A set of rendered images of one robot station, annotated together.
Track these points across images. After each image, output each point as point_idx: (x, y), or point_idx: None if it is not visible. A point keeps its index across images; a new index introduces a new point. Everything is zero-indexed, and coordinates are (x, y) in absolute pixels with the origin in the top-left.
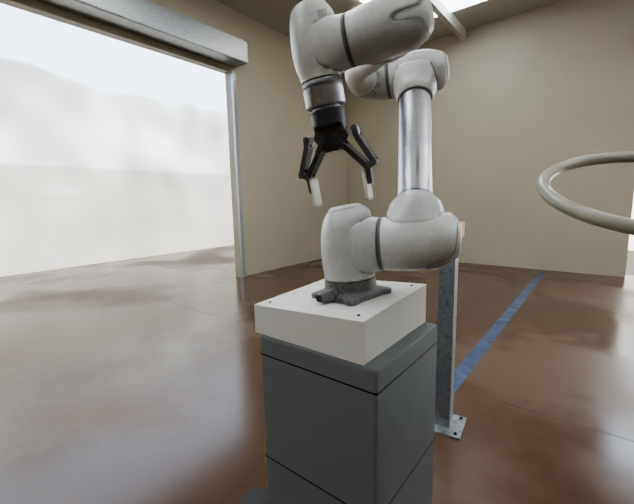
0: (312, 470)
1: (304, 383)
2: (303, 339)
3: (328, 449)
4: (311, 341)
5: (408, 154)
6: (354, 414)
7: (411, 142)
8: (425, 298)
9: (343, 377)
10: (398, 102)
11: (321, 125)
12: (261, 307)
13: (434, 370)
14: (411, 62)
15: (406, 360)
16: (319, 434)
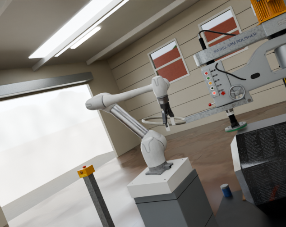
0: (202, 221)
1: (189, 192)
2: (182, 177)
3: (200, 206)
4: (183, 175)
5: (137, 122)
6: (198, 186)
7: (134, 119)
8: None
9: (192, 177)
10: (110, 109)
11: (169, 106)
12: (169, 179)
13: None
14: None
15: None
16: (198, 205)
